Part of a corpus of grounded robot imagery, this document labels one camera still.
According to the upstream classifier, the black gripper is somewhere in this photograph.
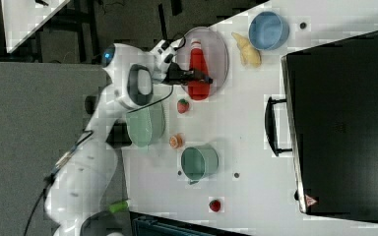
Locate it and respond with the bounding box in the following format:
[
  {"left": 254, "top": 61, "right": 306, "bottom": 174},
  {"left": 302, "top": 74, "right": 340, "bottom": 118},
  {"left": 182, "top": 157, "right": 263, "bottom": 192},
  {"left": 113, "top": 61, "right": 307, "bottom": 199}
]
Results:
[{"left": 162, "top": 63, "right": 214, "bottom": 86}]

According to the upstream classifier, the red plush ketchup bottle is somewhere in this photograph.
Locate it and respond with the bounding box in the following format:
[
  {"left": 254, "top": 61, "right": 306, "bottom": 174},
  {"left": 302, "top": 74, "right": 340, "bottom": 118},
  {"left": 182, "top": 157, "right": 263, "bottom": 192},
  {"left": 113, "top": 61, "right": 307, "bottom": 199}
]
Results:
[{"left": 188, "top": 38, "right": 210, "bottom": 100}]

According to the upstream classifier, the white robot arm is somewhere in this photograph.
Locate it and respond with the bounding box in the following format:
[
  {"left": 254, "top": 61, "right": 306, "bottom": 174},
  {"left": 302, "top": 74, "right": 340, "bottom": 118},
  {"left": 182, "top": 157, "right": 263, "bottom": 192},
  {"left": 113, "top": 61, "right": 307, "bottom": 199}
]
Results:
[{"left": 44, "top": 39, "right": 213, "bottom": 236}]

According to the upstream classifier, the grey round plate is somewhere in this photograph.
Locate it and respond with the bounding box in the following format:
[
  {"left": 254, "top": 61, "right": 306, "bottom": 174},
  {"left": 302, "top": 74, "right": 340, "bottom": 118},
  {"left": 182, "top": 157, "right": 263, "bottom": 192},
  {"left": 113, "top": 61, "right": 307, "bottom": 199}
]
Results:
[{"left": 174, "top": 27, "right": 228, "bottom": 100}]

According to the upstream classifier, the pink strawberry toy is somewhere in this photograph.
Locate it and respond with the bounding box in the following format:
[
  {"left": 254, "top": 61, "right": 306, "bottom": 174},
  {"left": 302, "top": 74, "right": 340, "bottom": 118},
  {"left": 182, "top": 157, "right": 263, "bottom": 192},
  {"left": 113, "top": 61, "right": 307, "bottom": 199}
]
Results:
[{"left": 177, "top": 98, "right": 190, "bottom": 114}]

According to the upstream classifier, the orange slice toy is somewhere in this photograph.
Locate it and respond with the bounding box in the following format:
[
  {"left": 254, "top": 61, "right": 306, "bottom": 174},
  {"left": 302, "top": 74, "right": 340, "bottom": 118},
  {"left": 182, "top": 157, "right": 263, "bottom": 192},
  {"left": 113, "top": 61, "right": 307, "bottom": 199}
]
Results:
[{"left": 169, "top": 134, "right": 184, "bottom": 149}]

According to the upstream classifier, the green perforated colander basket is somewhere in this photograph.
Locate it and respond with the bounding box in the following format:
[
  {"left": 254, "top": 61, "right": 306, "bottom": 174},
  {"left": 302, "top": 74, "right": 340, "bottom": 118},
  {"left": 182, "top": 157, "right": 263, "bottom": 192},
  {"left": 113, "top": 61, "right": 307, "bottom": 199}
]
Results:
[{"left": 126, "top": 103, "right": 165, "bottom": 148}]

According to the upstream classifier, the blue bowl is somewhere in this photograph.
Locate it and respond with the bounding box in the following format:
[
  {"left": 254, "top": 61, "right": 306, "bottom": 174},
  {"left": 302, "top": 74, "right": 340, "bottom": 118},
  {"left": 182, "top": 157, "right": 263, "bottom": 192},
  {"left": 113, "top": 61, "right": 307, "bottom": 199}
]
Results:
[{"left": 248, "top": 11, "right": 289, "bottom": 50}]

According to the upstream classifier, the green metal cup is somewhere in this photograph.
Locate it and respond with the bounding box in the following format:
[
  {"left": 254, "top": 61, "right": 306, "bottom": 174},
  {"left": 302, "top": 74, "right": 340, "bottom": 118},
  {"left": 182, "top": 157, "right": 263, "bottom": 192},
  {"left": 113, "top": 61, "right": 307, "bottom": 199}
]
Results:
[{"left": 180, "top": 144, "right": 220, "bottom": 185}]

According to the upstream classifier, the red strawberry toy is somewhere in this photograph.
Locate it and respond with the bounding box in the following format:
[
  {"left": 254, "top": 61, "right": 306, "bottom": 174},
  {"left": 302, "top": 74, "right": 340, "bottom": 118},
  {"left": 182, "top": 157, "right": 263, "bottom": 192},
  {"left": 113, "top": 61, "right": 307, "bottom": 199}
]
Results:
[{"left": 209, "top": 200, "right": 221, "bottom": 212}]

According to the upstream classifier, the silver toaster oven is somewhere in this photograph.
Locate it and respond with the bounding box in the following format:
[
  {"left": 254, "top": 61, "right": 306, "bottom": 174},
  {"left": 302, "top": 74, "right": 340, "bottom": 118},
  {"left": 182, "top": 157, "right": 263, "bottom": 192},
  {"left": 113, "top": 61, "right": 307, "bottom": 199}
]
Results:
[{"left": 281, "top": 30, "right": 378, "bottom": 223}]

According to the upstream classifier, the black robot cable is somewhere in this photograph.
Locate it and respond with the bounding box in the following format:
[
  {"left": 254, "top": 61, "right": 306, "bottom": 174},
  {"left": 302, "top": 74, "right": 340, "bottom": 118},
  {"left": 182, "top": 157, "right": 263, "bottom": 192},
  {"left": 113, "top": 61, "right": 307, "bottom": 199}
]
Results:
[{"left": 23, "top": 85, "right": 175, "bottom": 236}]

